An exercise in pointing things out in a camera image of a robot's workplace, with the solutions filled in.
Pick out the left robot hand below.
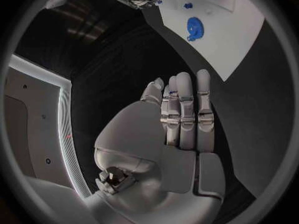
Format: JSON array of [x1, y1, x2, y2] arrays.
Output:
[[93, 69, 227, 224]]

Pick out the white task board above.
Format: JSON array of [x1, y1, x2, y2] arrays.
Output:
[[157, 0, 266, 82]]

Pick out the blue gear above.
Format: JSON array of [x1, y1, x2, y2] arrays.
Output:
[[185, 16, 206, 42]]

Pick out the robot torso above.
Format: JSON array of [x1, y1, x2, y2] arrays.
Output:
[[3, 53, 94, 199]]

